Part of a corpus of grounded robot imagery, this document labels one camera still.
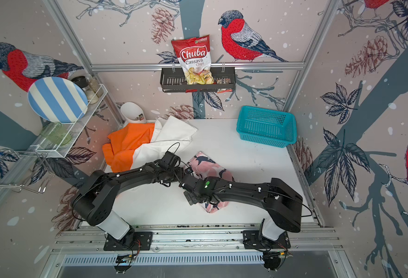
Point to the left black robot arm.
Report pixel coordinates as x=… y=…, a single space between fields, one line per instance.
x=95 y=199

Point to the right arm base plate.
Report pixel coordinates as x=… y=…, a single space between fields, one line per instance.
x=253 y=239

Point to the dark lid spice jar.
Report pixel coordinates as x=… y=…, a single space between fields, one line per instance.
x=82 y=82

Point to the clear acrylic wall shelf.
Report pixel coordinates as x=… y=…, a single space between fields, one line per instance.
x=70 y=132

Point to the metal wire wall hooks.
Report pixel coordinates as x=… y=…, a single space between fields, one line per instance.
x=25 y=171

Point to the orange cloth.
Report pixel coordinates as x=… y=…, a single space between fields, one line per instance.
x=119 y=152

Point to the red Chuba chips bag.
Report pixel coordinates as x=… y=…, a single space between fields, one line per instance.
x=195 y=59

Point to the aluminium front rail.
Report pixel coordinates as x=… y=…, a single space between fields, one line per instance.
x=187 y=239

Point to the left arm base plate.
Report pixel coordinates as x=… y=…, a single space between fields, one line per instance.
x=136 y=241

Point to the teal plastic basket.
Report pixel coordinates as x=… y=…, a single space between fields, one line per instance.
x=268 y=127

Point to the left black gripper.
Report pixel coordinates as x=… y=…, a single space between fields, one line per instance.
x=180 y=173

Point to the blue white striped plate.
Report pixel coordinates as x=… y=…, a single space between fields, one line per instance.
x=57 y=100

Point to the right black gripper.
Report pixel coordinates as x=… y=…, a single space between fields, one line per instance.
x=190 y=200

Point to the white patterned cup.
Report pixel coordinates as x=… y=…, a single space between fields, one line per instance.
x=133 y=113

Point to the pink shark print shorts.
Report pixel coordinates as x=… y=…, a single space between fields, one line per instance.
x=203 y=166

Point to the green glass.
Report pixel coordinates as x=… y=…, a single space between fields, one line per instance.
x=56 y=133

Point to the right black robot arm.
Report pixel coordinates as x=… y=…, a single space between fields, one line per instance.
x=282 y=203

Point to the white cloth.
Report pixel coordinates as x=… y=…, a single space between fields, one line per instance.
x=170 y=134

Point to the black wire wall basket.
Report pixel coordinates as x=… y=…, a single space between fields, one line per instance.
x=216 y=79

